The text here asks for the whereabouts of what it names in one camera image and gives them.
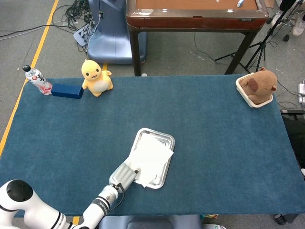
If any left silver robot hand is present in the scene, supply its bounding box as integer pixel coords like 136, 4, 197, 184
109, 162, 141, 189

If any white paper sheet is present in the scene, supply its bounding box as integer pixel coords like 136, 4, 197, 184
123, 135, 174, 188

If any silver metal tray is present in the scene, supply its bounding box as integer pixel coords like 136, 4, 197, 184
130, 127, 176, 189

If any dark blue box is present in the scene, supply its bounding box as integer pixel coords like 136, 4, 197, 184
51, 83, 84, 100

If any grey-blue robot torso base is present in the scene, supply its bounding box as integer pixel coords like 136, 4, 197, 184
99, 214, 203, 229

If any blue felt table cover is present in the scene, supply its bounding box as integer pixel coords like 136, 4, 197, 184
0, 75, 303, 217

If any yellow plush dinosaur toy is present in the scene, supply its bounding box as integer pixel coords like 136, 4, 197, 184
81, 59, 113, 97

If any cream plastic basket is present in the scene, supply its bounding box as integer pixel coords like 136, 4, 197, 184
235, 73, 274, 108

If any brown capybara plush toy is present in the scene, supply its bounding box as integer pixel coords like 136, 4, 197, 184
239, 67, 278, 105

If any brown wooden mahjong table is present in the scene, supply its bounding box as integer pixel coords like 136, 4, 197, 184
125, 0, 269, 77

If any black tripod stand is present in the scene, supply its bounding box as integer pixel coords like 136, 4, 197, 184
214, 0, 305, 73

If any white power strip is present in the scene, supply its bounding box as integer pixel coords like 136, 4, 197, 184
298, 83, 305, 104

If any person in dark clothes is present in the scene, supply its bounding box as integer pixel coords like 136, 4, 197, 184
271, 0, 305, 36

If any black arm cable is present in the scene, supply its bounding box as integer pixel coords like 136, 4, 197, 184
108, 183, 126, 212

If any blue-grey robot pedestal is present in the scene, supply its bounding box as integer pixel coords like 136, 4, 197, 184
87, 0, 147, 64

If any black hanging cord with pendant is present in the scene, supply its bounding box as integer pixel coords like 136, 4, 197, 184
97, 0, 104, 20

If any black floor cable bundle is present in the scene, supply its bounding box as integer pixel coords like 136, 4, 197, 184
64, 0, 101, 53

